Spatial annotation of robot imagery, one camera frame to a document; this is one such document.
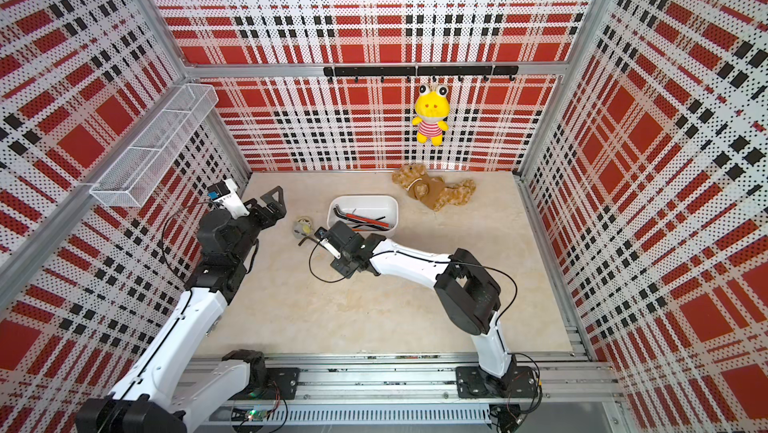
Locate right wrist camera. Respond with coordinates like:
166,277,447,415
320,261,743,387
314,227,343,259

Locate white plastic storage box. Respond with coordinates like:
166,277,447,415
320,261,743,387
327,195,399,237

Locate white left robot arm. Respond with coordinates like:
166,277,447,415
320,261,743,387
75,179,286,432

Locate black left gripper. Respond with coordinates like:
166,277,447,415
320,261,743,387
232,186,285,263

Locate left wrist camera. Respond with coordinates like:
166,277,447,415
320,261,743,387
207,178,249,219

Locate clear tape roll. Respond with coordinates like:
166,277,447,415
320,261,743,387
292,216,314,240

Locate long black hex key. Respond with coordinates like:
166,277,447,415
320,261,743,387
298,235,324,247

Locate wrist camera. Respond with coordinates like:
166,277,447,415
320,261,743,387
314,227,343,259
207,178,249,219

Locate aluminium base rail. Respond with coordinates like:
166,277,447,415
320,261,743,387
202,353,633,432

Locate black wall hook rail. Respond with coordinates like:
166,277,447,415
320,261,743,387
323,65,520,80

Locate yellow frog plush toy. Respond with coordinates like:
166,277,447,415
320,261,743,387
412,85,450,147

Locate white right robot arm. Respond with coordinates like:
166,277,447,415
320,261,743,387
314,223,540,401

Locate brown plush teddy bear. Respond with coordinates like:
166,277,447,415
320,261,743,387
391,164,477,212

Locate short black hex key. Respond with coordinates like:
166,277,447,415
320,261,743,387
333,205,357,224

